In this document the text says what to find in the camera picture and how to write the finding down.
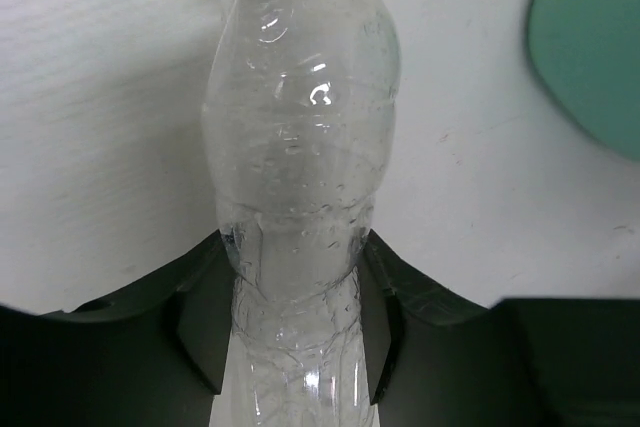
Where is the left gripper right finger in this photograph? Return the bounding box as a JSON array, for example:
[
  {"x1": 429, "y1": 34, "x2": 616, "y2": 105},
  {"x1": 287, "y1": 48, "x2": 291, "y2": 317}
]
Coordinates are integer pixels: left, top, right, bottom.
[{"x1": 357, "y1": 234, "x2": 639, "y2": 426}]

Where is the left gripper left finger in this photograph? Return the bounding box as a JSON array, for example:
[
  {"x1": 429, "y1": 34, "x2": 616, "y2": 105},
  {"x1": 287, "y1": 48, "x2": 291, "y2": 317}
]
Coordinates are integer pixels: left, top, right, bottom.
[{"x1": 1, "y1": 234, "x2": 235, "y2": 426}]

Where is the clear bottle white cap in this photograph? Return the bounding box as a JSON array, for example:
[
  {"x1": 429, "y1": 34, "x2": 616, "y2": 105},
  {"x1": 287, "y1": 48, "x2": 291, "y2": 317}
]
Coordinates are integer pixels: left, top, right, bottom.
[{"x1": 202, "y1": 0, "x2": 401, "y2": 426}]

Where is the green plastic bin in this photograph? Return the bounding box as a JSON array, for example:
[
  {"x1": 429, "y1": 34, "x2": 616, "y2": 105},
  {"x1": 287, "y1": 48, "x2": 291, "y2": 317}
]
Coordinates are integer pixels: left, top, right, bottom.
[{"x1": 527, "y1": 0, "x2": 639, "y2": 160}]

